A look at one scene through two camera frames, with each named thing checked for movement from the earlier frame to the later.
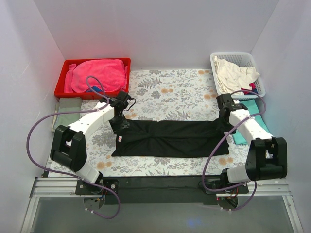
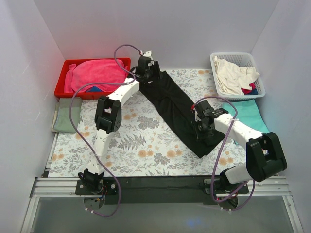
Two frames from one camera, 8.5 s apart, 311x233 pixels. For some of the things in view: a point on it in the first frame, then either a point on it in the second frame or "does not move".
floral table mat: [160, 95] does not move
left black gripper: [119, 124] → [150, 73]
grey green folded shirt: [65, 105] does not move
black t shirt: [181, 138] → [176, 108]
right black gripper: [225, 124] → [202, 129]
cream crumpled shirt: [231, 78] does not move
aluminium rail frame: [68, 187] does not move
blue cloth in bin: [95, 89] does not move
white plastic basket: [240, 59] does not move
